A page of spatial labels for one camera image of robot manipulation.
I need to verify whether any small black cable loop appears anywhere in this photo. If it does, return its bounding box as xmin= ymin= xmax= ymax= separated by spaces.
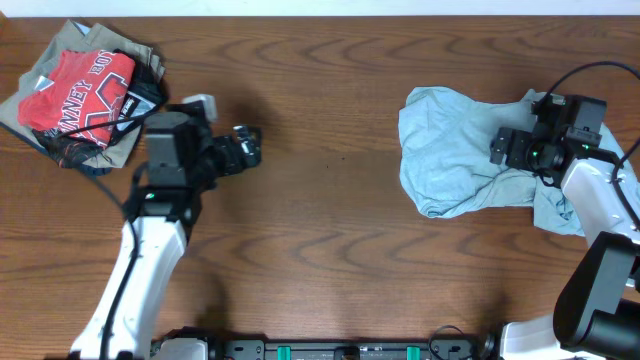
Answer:
xmin=428 ymin=324 xmax=469 ymax=360

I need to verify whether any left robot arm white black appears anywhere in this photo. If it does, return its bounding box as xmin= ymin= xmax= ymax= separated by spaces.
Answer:
xmin=68 ymin=112 xmax=262 ymax=359

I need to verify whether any red printed t-shirt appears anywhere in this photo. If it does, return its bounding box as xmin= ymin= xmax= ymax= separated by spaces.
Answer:
xmin=18 ymin=50 xmax=135 ymax=147

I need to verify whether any light blue t-shirt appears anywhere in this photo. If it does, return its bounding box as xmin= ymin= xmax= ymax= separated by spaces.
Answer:
xmin=397 ymin=85 xmax=640 ymax=237

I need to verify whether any khaki folded garment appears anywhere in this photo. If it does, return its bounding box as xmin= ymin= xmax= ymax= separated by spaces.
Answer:
xmin=1 ymin=21 xmax=166 ymax=173

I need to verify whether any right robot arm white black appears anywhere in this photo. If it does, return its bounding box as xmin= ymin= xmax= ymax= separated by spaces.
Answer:
xmin=479 ymin=94 xmax=639 ymax=359

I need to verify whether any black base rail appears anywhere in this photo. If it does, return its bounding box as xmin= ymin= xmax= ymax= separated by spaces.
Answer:
xmin=152 ymin=327 xmax=484 ymax=360

